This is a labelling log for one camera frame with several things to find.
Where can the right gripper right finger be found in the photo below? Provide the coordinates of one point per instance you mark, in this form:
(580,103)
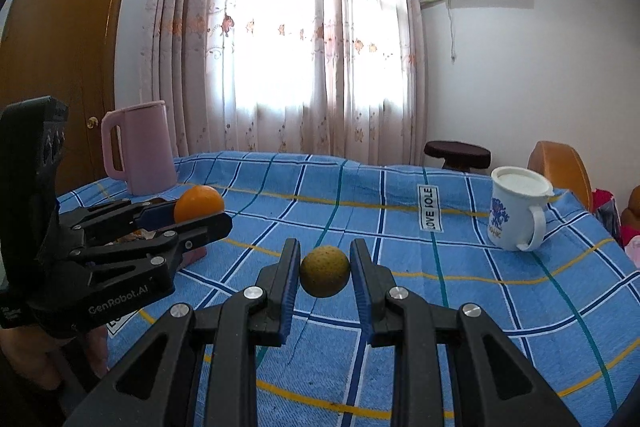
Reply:
(492,383)

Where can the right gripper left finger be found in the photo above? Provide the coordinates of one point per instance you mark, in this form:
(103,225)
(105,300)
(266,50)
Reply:
(156,383)

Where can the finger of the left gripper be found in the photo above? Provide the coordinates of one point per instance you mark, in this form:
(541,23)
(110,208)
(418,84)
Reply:
(120,217)
(166,247)

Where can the orange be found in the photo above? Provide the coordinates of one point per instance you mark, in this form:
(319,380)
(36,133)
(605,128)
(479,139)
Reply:
(199,201)

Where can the green-yellow round fruit front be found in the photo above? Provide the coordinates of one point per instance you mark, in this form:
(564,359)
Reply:
(324,272)

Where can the left hand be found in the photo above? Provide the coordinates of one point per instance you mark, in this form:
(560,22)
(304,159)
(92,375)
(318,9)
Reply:
(29,349)

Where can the pink metal tin box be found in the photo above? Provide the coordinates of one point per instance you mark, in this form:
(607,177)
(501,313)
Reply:
(188,257)

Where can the pink plastic pitcher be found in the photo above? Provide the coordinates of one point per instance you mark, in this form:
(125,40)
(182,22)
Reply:
(144,145)

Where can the blue plaid tablecloth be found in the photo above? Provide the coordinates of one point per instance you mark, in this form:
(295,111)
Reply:
(572,307)

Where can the white blue floral mug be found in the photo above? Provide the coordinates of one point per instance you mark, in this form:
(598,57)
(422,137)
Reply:
(516,219)

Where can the wooden door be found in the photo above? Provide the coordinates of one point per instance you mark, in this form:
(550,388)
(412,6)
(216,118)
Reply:
(64,48)

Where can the brown leather sofa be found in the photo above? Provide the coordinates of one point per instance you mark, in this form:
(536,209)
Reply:
(630,216)

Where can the dark round stool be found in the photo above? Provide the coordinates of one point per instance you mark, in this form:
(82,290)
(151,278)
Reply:
(459,156)

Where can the floral sheer curtain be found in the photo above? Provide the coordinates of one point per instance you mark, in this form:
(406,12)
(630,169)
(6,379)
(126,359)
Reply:
(345,78)

